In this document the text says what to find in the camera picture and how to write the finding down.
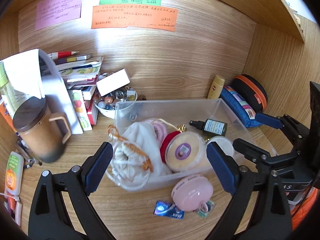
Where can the pink round compact fan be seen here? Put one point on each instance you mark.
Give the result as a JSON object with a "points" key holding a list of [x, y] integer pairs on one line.
{"points": [[189, 192]]}

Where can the blue foil sachet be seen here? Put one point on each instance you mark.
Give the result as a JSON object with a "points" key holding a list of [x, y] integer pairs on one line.
{"points": [[166, 209]]}

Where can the white drawstring fabric pouch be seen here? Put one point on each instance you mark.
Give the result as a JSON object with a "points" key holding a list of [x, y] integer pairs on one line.
{"points": [[136, 157]]}

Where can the yellow lotion tube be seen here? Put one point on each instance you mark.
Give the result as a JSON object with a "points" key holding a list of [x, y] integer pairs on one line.
{"points": [[216, 87]]}

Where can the clear jar cream puff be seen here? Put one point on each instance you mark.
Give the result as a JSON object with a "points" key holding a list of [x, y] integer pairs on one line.
{"points": [[187, 151]]}

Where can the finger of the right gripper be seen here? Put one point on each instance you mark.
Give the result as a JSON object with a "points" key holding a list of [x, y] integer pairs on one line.
{"points": [[269, 121], [261, 158]]}

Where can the green teal sachet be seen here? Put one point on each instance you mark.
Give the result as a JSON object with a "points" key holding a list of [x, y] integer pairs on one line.
{"points": [[205, 209]]}

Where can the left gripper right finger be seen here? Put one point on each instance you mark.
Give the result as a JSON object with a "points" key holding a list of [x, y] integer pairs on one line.
{"points": [[270, 218]]}

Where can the white cardboard box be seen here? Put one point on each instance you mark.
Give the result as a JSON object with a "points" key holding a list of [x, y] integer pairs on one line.
{"points": [[113, 82]]}

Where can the frosted setting powder jar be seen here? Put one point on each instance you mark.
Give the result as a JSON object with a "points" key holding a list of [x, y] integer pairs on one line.
{"points": [[224, 143]]}

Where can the pink sticky note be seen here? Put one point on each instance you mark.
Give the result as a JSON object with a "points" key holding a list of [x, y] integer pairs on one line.
{"points": [[52, 12]]}

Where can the orange jacket sleeve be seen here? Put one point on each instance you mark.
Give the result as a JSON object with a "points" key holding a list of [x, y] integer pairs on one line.
{"points": [[299, 215]]}

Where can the black orange zipper case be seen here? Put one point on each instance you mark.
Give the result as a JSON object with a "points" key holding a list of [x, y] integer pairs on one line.
{"points": [[252, 91]]}

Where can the clear plastic storage bin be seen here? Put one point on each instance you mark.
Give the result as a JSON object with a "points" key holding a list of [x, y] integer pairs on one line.
{"points": [[167, 115]]}

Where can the stack of books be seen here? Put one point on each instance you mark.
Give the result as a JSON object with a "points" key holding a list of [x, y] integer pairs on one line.
{"points": [[80, 75]]}

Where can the silver metal bookend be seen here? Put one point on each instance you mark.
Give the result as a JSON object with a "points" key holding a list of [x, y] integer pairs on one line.
{"points": [[34, 73]]}

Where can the red white marker pen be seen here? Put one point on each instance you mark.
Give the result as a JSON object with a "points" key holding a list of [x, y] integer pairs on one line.
{"points": [[61, 54]]}

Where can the green orange glue tube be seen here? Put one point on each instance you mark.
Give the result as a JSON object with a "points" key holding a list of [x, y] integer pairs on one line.
{"points": [[13, 174]]}

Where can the orange sticky note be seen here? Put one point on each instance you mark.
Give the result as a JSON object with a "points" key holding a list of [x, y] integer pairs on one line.
{"points": [[134, 15]]}

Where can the green white carton box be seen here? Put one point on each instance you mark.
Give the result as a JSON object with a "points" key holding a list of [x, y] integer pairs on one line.
{"points": [[7, 93]]}

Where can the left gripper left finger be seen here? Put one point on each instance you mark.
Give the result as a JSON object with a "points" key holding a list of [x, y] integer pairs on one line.
{"points": [[49, 218]]}

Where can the white bowl of beads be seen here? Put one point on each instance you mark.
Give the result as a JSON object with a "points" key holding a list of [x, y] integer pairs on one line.
{"points": [[107, 104]]}

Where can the blue colourful fabric pouch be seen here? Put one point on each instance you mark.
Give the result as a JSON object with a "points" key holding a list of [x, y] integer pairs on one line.
{"points": [[240, 107]]}

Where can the brown mug with lid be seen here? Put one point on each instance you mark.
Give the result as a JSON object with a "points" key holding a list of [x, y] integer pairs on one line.
{"points": [[44, 132]]}

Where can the dark green spray bottle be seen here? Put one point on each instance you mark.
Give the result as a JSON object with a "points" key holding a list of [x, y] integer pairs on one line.
{"points": [[210, 127]]}

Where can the red gold charm pouch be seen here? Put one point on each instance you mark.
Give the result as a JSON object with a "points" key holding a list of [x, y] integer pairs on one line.
{"points": [[169, 138]]}

